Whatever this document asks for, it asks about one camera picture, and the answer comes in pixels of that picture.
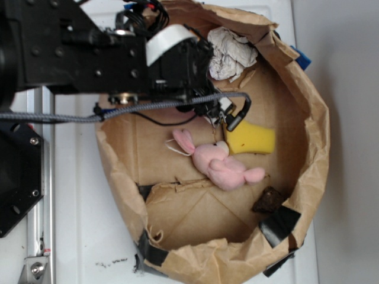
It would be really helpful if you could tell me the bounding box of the yellow sponge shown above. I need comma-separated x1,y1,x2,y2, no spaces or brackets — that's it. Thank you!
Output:
224,120,275,155

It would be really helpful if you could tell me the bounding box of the metal corner bracket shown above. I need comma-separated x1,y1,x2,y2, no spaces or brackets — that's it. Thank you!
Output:
18,256,49,284

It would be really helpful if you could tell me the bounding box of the pink plush bunny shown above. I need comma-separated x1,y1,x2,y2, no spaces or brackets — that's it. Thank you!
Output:
165,129,265,191

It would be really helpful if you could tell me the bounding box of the white paper ball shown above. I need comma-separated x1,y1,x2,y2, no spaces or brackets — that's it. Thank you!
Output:
207,27,258,83

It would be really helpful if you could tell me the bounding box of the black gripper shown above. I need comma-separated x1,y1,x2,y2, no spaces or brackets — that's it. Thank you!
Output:
146,24,237,130

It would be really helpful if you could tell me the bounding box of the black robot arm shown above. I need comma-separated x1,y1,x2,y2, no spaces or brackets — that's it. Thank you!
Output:
1,1,243,131

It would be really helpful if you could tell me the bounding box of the blue tape piece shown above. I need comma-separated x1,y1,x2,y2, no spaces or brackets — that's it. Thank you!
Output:
291,46,312,70

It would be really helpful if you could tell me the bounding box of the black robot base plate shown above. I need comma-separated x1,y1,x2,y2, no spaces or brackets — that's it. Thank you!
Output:
1,122,42,238

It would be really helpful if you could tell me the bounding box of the aluminium rail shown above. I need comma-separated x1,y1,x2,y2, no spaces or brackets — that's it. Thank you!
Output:
25,88,56,284

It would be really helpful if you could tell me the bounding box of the brown paper bag bin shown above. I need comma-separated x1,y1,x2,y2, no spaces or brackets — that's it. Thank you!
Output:
97,1,330,283

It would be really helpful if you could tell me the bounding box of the dark brown lump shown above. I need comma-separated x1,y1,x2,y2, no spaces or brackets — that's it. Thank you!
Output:
252,186,286,213

